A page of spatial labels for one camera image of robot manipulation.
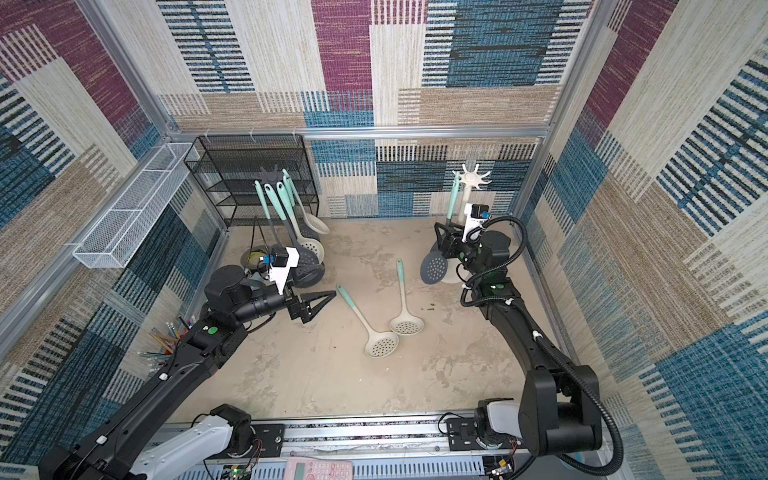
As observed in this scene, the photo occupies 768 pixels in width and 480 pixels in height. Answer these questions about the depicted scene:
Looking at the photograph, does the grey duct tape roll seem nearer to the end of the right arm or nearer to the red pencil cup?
the red pencil cup

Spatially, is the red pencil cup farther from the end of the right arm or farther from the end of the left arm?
the end of the right arm

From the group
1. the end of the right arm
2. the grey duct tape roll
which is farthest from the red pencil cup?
the end of the right arm

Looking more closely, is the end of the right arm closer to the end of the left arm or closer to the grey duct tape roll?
the end of the left arm
